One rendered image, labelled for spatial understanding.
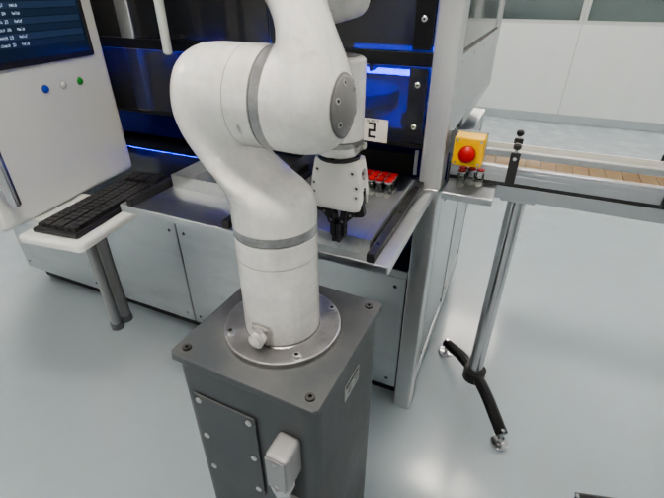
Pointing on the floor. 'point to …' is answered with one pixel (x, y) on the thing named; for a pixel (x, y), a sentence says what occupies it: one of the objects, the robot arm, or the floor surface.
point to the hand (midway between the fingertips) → (338, 229)
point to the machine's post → (419, 285)
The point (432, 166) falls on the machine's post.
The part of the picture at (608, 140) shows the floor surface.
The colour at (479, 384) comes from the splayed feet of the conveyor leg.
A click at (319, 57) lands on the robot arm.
